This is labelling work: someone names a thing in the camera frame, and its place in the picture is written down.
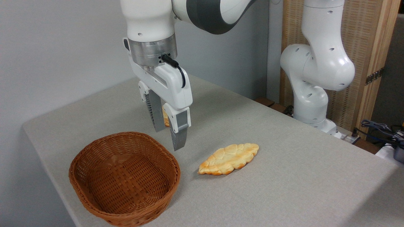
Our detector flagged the black cable bundle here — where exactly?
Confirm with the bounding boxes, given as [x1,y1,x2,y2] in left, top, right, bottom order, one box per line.
[360,119,404,149]

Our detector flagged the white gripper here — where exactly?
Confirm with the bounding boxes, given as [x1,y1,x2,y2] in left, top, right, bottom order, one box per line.
[123,37,193,151]

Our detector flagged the small golden bread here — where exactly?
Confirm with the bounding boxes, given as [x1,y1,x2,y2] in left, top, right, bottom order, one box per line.
[162,106,171,127]

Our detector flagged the wooden woven screen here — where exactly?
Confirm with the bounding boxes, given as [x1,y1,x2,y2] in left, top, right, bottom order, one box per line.
[279,0,401,140]

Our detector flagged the metal screen hinge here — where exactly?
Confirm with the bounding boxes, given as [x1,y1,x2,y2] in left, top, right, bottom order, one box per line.
[365,67,385,86]

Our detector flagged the leaf-shaped bread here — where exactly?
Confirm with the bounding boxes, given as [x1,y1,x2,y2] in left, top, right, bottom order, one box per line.
[198,143,259,176]

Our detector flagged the brown wicker basket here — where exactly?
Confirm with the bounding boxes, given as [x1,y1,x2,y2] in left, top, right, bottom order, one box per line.
[68,131,181,227]

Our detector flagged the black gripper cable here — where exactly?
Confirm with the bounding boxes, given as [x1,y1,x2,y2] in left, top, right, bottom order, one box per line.
[161,54,187,89]

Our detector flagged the brown wooden base board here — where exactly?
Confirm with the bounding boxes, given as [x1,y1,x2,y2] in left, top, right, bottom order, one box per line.
[254,97,294,118]

